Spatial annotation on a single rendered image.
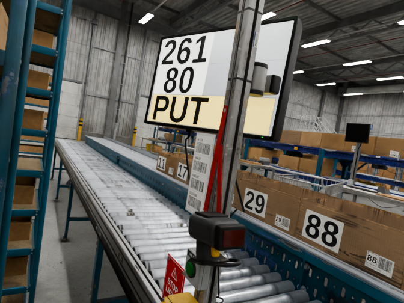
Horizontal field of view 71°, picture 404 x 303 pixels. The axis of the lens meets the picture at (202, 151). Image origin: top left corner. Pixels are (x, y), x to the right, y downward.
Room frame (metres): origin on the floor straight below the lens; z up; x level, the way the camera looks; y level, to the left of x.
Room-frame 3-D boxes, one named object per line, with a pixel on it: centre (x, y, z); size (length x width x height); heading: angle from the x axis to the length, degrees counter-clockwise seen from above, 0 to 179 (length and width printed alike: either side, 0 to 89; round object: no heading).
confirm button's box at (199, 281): (0.60, -0.03, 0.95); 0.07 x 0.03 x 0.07; 31
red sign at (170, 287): (0.67, 0.00, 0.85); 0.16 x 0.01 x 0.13; 31
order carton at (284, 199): (1.37, -0.45, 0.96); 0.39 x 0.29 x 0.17; 31
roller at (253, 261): (1.08, -0.10, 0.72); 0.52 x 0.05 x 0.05; 121
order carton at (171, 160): (2.38, 0.15, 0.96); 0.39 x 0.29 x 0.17; 32
